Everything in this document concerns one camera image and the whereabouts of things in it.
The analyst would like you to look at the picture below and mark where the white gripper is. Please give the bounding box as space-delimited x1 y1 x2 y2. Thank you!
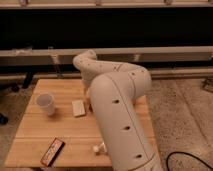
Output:
82 75 92 112

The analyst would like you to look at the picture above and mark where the white sponge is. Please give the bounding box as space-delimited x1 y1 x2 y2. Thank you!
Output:
72 100 86 117

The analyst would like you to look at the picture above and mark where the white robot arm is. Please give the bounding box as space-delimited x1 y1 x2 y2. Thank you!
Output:
73 50 163 171

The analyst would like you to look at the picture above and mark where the wooden table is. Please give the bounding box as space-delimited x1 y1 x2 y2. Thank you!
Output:
4 78 161 169

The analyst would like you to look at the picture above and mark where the black orange rectangular box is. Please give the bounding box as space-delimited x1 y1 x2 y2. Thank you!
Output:
40 138 65 167

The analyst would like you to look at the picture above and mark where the grey metal rail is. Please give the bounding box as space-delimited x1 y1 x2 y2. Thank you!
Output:
0 46 213 66

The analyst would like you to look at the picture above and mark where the black floor cable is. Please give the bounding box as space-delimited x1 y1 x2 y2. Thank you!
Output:
165 151 213 171

